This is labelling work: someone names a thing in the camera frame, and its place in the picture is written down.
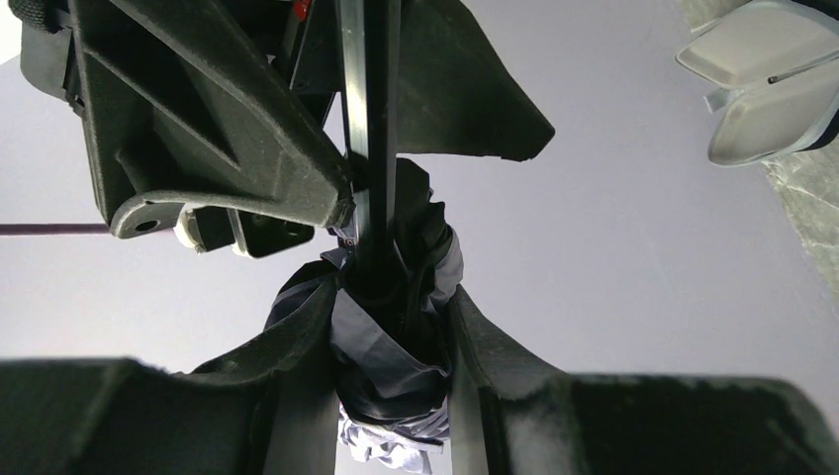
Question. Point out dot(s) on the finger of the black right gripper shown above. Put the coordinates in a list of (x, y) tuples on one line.
[(455, 95)]

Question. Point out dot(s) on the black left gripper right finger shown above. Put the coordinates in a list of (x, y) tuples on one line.
[(513, 413)]

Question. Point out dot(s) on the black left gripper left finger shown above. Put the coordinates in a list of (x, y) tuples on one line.
[(266, 407)]

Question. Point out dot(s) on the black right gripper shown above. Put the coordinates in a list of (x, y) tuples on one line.
[(182, 105)]

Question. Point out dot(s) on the lilac folding umbrella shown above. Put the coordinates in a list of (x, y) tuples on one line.
[(396, 267)]

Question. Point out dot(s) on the black grey zippered case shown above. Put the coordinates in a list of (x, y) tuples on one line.
[(775, 68)]

